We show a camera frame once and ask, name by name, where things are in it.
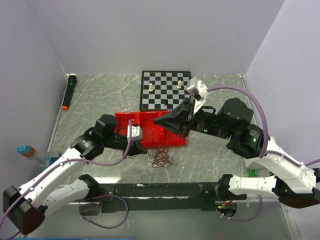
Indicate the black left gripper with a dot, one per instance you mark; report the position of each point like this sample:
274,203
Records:
136,148

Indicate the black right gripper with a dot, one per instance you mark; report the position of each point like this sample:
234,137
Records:
180,120

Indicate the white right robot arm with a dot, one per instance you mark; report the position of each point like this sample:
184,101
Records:
292,182

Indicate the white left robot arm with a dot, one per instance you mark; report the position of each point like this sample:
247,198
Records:
28,205

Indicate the red three-compartment plastic tray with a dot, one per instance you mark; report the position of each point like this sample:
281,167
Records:
153,135

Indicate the black and grey chessboard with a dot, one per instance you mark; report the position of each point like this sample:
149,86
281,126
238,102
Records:
164,88

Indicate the white chess piece right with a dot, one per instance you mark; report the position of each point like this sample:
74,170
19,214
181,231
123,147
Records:
179,84

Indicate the grey and blue toy block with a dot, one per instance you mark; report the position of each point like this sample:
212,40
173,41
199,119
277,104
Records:
52,156

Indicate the green small toy block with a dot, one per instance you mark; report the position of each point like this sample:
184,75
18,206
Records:
252,173

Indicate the black marker with orange cap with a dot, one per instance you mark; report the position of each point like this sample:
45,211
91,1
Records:
71,85

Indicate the blue and brown toy block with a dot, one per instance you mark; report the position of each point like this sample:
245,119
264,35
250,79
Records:
27,151

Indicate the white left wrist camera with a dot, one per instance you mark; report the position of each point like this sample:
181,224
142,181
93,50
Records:
135,133

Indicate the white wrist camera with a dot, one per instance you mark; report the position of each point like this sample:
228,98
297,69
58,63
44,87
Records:
135,133
199,93

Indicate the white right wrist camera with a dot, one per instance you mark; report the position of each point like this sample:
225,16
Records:
199,93

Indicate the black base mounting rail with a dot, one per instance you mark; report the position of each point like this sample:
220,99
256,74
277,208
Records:
169,196

